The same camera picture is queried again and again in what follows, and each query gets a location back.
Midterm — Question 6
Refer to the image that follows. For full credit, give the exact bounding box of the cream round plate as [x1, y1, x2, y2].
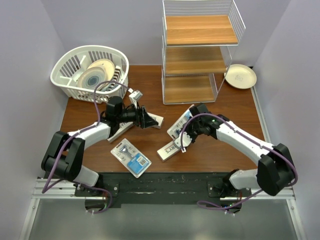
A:
[224, 64, 257, 90]

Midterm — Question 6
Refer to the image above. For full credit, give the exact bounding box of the plain beige plate in basket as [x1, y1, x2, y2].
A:
[88, 58, 115, 81]

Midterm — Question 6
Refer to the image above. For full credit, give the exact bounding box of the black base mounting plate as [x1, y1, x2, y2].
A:
[75, 172, 251, 208]

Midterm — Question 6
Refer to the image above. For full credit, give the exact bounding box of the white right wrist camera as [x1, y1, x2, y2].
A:
[173, 131, 192, 153]

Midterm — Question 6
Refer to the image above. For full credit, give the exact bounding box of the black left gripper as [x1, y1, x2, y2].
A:
[116, 101, 158, 129]

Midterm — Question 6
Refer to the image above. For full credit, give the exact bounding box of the white wire wooden shelf rack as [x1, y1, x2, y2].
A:
[161, 0, 246, 105]

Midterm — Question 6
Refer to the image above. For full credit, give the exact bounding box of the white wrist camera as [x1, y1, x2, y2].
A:
[129, 90, 143, 108]
[173, 131, 192, 153]

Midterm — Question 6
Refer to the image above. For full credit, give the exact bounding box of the white Harry's box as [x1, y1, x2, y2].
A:
[148, 113, 164, 129]
[157, 141, 180, 162]
[107, 122, 134, 143]

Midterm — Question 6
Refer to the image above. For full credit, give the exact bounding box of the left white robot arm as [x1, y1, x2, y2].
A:
[41, 96, 158, 196]

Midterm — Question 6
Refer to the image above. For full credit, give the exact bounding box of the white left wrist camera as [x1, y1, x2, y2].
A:
[129, 90, 143, 108]

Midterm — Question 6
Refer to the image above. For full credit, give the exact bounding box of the white plastic dish basket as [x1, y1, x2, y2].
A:
[50, 45, 129, 102]

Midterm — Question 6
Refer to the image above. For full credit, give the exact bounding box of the aluminium frame rail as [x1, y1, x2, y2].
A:
[18, 174, 307, 240]

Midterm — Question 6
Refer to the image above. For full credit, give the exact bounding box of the beige blue patterned plate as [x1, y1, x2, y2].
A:
[77, 67, 106, 90]

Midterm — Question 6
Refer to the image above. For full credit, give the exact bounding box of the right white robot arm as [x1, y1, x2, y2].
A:
[172, 103, 298, 197]

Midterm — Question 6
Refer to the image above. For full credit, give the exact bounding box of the blue razor blister pack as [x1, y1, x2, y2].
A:
[167, 104, 195, 140]
[110, 138, 152, 179]

